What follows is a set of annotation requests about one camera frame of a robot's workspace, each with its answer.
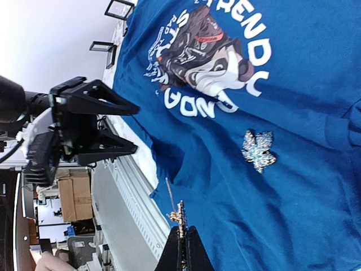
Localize silver brooch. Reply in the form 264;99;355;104
165;177;187;270

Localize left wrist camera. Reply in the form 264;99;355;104
21;108;61;187

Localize black display box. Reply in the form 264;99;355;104
89;41;118;70
104;0;135;21

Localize cardboard box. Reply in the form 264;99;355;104
55;169;93;222

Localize far black display box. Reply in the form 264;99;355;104
104;0;135;21

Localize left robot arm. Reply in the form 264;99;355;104
1;77;140;168

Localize aluminium front rail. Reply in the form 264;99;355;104
91;116;170;270

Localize blue printed t-shirt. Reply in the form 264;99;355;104
113;1;360;270

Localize sparkly flower brooch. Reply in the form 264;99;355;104
241;130;277;174

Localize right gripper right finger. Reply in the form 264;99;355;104
185;226;214;271

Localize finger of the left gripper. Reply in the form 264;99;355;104
67;80;140;116
76;130;138;166

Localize near black display box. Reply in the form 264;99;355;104
89;41;118;70

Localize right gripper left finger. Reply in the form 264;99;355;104
155;226;181;271

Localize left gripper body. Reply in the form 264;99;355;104
50;77;99;166

